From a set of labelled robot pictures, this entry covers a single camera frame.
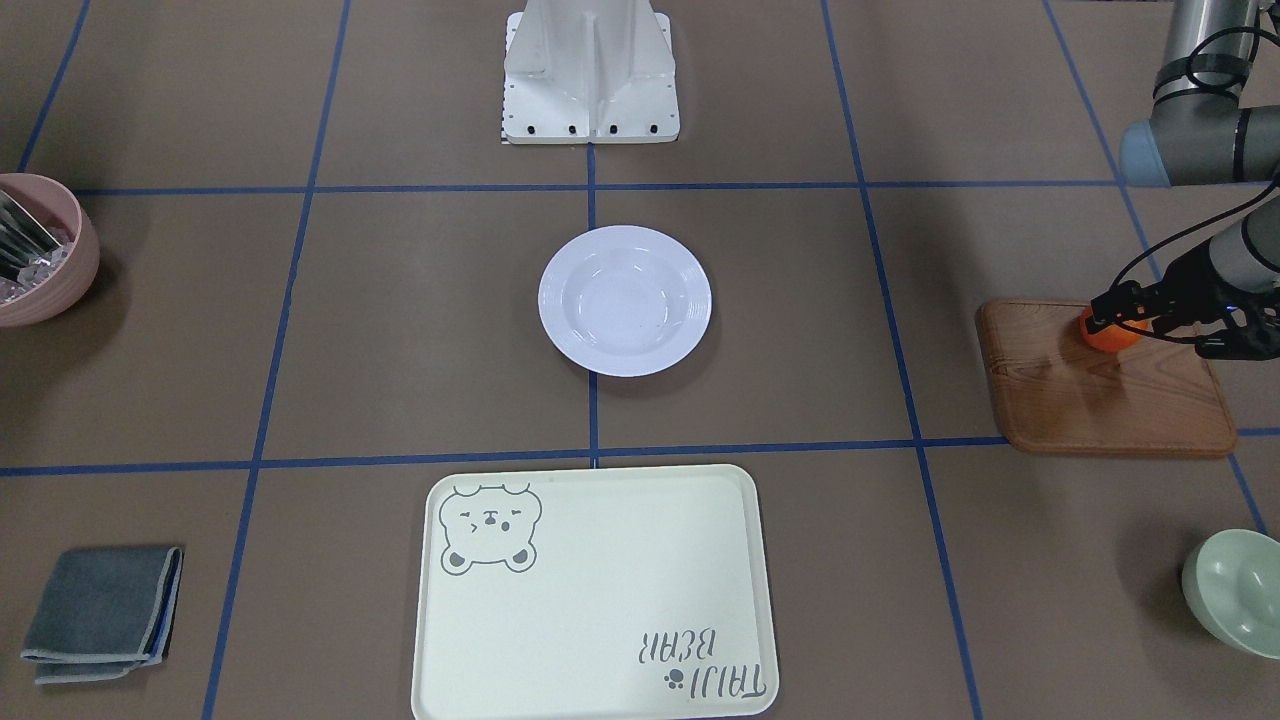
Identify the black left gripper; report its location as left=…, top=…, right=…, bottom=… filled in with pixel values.
left=1088, top=255, right=1279, bottom=361

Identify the orange mandarin fruit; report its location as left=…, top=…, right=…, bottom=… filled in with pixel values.
left=1076, top=307, right=1151, bottom=354

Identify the white round plate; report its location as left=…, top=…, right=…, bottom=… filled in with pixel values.
left=538, top=225, right=714, bottom=378

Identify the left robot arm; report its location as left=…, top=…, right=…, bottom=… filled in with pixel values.
left=1076, top=1, right=1279, bottom=361

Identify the brown wooden tray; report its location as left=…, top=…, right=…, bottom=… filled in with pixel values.
left=975, top=299, right=1238, bottom=457

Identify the cream bear tray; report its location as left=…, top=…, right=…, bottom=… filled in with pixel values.
left=410, top=464, right=781, bottom=719

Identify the mint green bowl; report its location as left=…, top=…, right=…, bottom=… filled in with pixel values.
left=1180, top=529, right=1279, bottom=660

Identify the grey folded cloth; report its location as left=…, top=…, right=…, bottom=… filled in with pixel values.
left=20, top=544, right=186, bottom=685

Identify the pink bowl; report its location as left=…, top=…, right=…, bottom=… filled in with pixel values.
left=1, top=173, right=101, bottom=328

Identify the metal scoop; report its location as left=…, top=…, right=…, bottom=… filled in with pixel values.
left=1, top=191, right=70, bottom=290

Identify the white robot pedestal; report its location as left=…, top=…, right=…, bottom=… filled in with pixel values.
left=500, top=1, right=681, bottom=145

